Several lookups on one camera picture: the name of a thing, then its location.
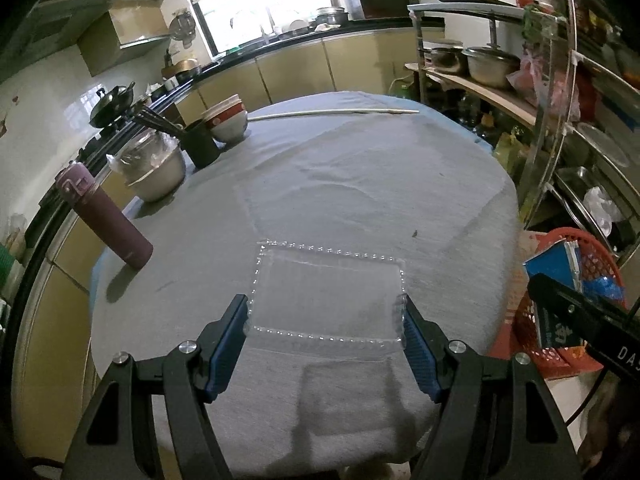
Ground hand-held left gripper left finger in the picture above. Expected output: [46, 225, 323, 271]
[62, 294, 251, 480]

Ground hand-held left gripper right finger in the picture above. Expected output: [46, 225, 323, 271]
[397, 294, 583, 480]

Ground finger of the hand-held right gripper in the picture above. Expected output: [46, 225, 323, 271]
[527, 273, 599, 349]

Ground blue drink carton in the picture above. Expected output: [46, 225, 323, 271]
[522, 240, 588, 353]

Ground red plastic basket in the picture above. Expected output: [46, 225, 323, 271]
[492, 227, 628, 381]

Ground clear plastic tray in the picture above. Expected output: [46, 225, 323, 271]
[242, 237, 408, 363]

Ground white plastic bag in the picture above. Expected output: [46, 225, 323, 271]
[582, 186, 623, 233]

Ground yellow bag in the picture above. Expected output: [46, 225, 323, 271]
[494, 132, 526, 176]

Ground purple thermos bottle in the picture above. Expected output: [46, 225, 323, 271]
[54, 162, 154, 268]

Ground steel bowl with plastic wrap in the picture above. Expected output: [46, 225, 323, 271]
[106, 130, 187, 203]

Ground black cup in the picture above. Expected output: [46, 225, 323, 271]
[180, 119, 221, 170]

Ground light blue tablecloth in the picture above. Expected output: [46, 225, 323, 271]
[90, 91, 493, 311]

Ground white bowl with red pattern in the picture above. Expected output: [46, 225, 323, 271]
[206, 107, 249, 143]

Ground pink plastic bag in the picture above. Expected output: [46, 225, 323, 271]
[506, 46, 543, 95]

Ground bundle of dark chopsticks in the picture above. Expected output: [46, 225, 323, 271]
[132, 105, 186, 138]

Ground large steel pot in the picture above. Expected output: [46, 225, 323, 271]
[462, 46, 521, 88]

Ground white bowl with red rim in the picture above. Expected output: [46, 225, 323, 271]
[202, 94, 246, 116]

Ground long white stick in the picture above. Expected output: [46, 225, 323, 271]
[247, 108, 420, 122]

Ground green bottle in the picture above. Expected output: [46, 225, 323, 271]
[389, 77, 416, 101]

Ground black wok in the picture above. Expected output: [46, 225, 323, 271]
[89, 81, 137, 128]

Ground small steel pot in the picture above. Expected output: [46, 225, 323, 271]
[429, 46, 466, 73]

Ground brass pot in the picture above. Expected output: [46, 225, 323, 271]
[161, 57, 202, 86]

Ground metal shelf rack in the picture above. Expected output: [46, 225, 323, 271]
[405, 0, 640, 271]

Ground hanging metal strainer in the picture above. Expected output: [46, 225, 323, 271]
[169, 9, 197, 51]

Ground dark microwave oven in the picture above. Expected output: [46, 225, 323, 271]
[356, 0, 421, 20]

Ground steel cooking pot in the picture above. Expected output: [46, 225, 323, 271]
[314, 6, 350, 28]

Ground kitchen window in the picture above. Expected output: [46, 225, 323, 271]
[177, 0, 346, 58]

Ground range hood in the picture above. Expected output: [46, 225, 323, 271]
[0, 0, 173, 80]

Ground black cable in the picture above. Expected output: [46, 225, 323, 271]
[562, 367, 621, 428]

